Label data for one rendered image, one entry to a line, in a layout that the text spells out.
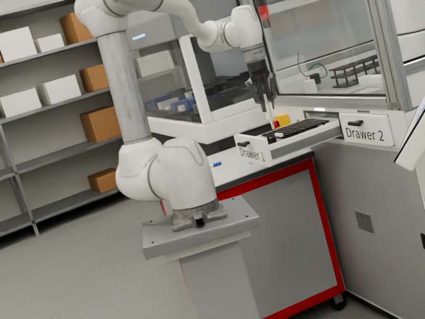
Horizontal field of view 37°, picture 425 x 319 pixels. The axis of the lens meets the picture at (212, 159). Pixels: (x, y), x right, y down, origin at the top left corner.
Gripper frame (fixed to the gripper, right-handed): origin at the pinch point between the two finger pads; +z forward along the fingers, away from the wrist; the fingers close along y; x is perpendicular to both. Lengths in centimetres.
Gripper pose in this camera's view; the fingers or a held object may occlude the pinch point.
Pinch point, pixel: (269, 111)
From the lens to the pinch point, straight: 251.5
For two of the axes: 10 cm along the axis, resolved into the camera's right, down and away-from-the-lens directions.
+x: -3.4, -1.0, 9.4
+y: 9.0, -3.2, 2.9
